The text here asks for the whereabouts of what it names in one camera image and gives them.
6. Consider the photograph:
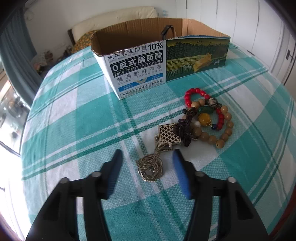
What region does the brass lattice keychain pendant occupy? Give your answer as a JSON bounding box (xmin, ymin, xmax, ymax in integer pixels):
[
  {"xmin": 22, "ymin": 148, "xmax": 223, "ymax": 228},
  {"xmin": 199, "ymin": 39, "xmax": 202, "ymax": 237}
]
[{"xmin": 135, "ymin": 108, "xmax": 202, "ymax": 182}]

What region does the red bead bracelet with charms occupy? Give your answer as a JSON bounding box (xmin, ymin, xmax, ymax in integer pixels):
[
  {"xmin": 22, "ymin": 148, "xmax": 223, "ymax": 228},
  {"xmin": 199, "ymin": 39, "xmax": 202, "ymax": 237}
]
[{"xmin": 184, "ymin": 87, "xmax": 225, "ymax": 132}]

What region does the tan wooden bead bracelet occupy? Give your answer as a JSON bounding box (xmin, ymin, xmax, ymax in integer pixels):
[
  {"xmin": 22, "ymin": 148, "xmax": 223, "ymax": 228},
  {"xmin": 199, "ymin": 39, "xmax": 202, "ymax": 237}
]
[{"xmin": 191, "ymin": 99, "xmax": 235, "ymax": 149}]

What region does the teal plaid tablecloth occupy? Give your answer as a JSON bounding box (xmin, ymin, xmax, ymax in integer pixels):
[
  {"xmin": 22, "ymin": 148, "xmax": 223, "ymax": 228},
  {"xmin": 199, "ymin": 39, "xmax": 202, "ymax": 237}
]
[{"xmin": 21, "ymin": 45, "xmax": 295, "ymax": 240}]

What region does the pile of clothes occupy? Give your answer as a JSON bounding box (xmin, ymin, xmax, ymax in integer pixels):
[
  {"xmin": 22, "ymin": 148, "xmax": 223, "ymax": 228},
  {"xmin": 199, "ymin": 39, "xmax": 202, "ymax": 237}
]
[{"xmin": 31, "ymin": 50, "xmax": 54, "ymax": 73}]

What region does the teal curtain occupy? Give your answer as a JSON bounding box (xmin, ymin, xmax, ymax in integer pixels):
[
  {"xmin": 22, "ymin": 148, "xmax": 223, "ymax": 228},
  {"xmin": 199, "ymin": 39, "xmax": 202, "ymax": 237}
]
[{"xmin": 1, "ymin": 7, "xmax": 42, "ymax": 106}]

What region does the orange floral bedspread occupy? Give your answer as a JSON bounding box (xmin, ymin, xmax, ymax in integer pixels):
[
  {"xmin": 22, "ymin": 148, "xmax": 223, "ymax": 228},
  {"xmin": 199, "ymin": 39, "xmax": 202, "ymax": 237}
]
[{"xmin": 71, "ymin": 30, "xmax": 96, "ymax": 54}]

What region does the open cardboard box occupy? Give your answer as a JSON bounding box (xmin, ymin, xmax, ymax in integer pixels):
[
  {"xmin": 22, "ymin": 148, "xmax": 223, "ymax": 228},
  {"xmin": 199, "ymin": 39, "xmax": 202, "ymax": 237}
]
[{"xmin": 91, "ymin": 18, "xmax": 230, "ymax": 99}]

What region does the cream padded headboard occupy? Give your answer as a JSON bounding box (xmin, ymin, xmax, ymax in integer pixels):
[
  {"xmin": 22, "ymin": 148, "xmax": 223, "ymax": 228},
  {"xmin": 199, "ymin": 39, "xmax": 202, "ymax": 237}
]
[{"xmin": 71, "ymin": 6, "xmax": 158, "ymax": 43}]

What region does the white wardrobe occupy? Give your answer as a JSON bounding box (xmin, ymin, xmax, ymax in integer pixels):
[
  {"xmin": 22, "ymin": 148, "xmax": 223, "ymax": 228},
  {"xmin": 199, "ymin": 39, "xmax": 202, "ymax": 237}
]
[{"xmin": 176, "ymin": 0, "xmax": 295, "ymax": 85}]

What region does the black strap in box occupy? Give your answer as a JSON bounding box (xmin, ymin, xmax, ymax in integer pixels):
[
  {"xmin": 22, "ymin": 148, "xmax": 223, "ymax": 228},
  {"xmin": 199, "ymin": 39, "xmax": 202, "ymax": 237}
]
[{"xmin": 160, "ymin": 24, "xmax": 176, "ymax": 40}]

